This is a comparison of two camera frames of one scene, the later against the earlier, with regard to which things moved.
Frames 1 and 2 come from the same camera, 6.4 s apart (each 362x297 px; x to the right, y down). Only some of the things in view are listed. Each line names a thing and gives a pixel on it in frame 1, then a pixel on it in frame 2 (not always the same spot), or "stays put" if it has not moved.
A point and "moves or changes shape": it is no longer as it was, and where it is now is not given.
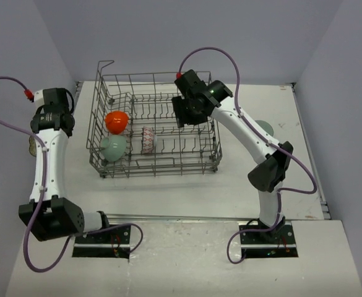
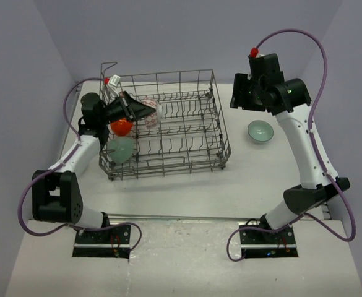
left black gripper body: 40,112 → 112,112
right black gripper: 182,117 → 242,81
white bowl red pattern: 148,134 → 153,120
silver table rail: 125,218 stays put
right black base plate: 281,243 stays put
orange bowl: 116,121 moves or changes shape
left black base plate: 112,242 stays put
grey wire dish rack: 134,132 stays put
